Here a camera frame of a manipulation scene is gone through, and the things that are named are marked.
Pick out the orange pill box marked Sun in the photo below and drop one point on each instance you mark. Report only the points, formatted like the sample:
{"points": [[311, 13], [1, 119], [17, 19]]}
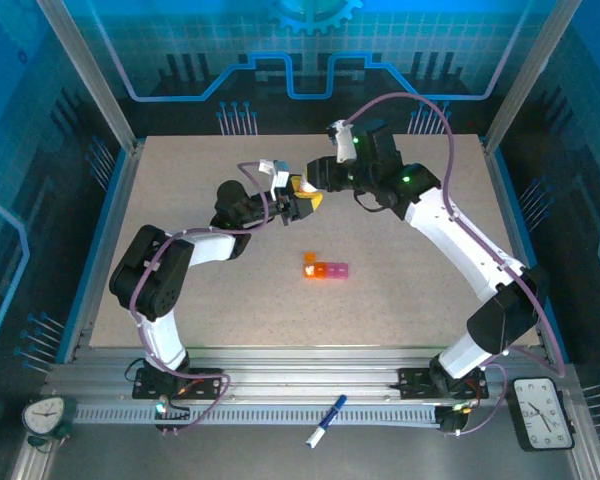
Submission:
{"points": [[310, 256]]}

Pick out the orange pill box marked Sat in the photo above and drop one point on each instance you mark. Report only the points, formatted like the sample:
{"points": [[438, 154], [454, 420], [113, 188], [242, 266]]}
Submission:
{"points": [[321, 271]]}

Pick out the pink pill box marked Sun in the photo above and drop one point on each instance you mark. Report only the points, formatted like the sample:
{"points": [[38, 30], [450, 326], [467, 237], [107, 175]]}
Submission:
{"points": [[332, 271]]}

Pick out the pink pill box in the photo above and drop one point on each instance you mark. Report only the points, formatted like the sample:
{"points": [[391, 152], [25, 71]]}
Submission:
{"points": [[344, 271]]}

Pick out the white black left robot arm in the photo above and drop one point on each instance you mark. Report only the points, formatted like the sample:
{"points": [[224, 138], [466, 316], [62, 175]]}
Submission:
{"points": [[210, 247]]}

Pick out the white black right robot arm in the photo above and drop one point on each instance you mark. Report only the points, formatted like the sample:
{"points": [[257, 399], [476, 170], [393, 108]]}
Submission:
{"points": [[460, 240]]}

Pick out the blue printed back panel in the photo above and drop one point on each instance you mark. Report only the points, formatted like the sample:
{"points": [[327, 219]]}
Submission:
{"points": [[305, 50]]}

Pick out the blue table edge strip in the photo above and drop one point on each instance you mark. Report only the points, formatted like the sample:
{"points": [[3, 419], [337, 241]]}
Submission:
{"points": [[511, 200], [111, 200]]}

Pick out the blue white marker pen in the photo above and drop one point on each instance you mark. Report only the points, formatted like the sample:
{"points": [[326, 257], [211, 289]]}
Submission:
{"points": [[325, 422]]}

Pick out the round grey clock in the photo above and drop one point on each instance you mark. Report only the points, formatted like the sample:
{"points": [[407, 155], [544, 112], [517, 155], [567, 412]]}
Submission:
{"points": [[45, 415]]}

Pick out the black rectangular clock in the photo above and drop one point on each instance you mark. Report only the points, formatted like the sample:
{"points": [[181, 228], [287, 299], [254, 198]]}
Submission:
{"points": [[540, 412]]}

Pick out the long aluminium base rail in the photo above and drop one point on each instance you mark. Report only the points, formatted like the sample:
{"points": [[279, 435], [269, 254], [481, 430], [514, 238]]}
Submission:
{"points": [[305, 370]]}

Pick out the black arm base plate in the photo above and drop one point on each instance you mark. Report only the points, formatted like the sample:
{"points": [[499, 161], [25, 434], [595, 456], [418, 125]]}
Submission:
{"points": [[412, 382], [207, 382]]}

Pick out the aluminium frame post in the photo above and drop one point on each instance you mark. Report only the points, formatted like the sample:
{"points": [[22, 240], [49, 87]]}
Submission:
{"points": [[530, 75], [89, 75]]}

